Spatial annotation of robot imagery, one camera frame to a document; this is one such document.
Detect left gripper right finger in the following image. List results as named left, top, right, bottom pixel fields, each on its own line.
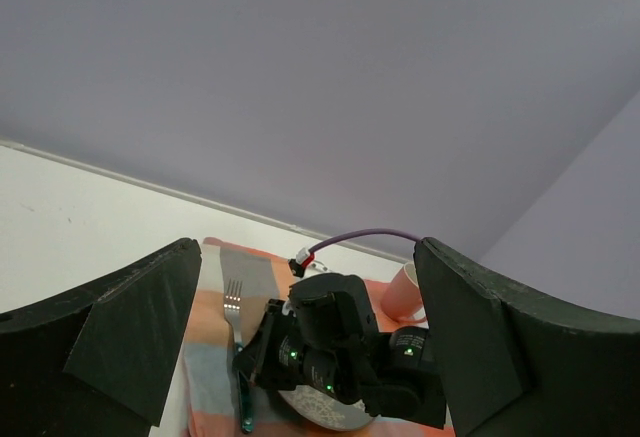
left=414, top=238, right=639, bottom=436

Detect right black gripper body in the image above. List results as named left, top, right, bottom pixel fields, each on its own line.
left=259, top=273, right=400, bottom=402

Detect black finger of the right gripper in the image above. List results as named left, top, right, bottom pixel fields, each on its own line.
left=232, top=299, right=280, bottom=387

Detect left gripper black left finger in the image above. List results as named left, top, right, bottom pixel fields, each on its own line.
left=1, top=238, right=202, bottom=427

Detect dark round deer plate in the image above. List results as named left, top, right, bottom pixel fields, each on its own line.
left=278, top=386, right=375, bottom=432

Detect fork with teal handle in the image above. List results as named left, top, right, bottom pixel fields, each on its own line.
left=223, top=280, right=254, bottom=435

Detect orange grey checkered cloth napkin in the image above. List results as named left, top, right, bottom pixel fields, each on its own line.
left=181, top=237, right=454, bottom=436

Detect red white paper cup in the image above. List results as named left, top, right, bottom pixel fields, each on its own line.
left=380, top=262, right=427, bottom=325

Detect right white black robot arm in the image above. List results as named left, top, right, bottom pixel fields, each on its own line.
left=233, top=273, right=446, bottom=429

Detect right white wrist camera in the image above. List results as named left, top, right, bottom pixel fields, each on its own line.
left=288, top=249, right=329, bottom=278

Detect aluminium table edge rail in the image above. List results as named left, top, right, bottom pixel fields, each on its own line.
left=0, top=136, right=416, bottom=263

